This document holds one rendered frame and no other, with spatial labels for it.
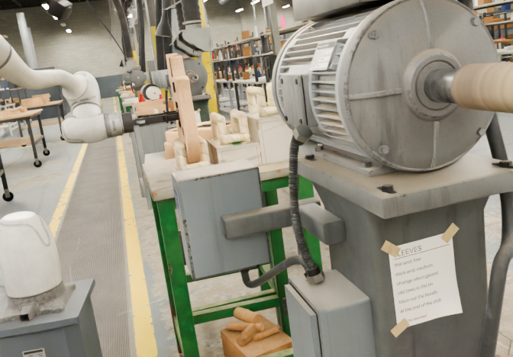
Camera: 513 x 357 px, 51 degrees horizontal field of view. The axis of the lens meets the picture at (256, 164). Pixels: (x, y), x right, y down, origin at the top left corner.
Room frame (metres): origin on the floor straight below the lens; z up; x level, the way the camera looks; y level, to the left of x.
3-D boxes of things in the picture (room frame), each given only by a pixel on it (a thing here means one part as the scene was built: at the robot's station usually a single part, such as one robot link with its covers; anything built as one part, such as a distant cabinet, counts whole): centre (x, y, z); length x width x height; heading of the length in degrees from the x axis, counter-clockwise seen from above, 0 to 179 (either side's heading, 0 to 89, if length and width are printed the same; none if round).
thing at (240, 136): (1.95, 0.07, 1.04); 0.11 x 0.03 x 0.03; 103
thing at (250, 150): (2.04, 0.08, 0.98); 0.27 x 0.16 x 0.09; 13
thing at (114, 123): (1.96, 0.50, 1.15); 0.09 x 0.06 x 0.09; 12
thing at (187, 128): (2.01, 0.24, 1.17); 0.35 x 0.04 x 0.40; 12
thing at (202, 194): (0.96, 0.04, 0.99); 0.24 x 0.21 x 0.26; 14
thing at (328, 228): (0.91, -0.10, 1.02); 0.13 x 0.04 x 0.04; 14
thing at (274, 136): (2.07, -0.07, 1.02); 0.27 x 0.15 x 0.17; 13
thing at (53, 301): (1.45, 0.69, 0.73); 0.22 x 0.18 x 0.06; 6
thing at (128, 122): (1.97, 0.42, 1.15); 0.09 x 0.08 x 0.07; 102
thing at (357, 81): (0.93, -0.21, 1.25); 0.41 x 0.27 x 0.26; 14
